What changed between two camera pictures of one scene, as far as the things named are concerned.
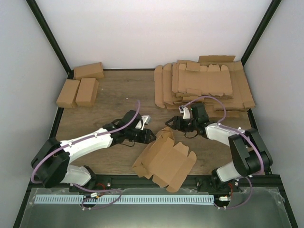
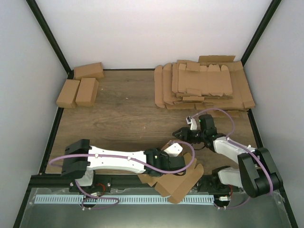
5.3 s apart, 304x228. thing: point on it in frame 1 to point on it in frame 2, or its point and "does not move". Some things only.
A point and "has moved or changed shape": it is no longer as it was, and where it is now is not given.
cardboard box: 66,99 does not move
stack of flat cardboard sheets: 218,82 does not move
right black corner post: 270,14 does not move
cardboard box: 87,92 does not move
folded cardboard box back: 93,71 does not move
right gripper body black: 187,127 to 194,138
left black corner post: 41,18 does not move
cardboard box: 168,163 has moved or changed shape
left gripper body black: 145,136 to 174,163
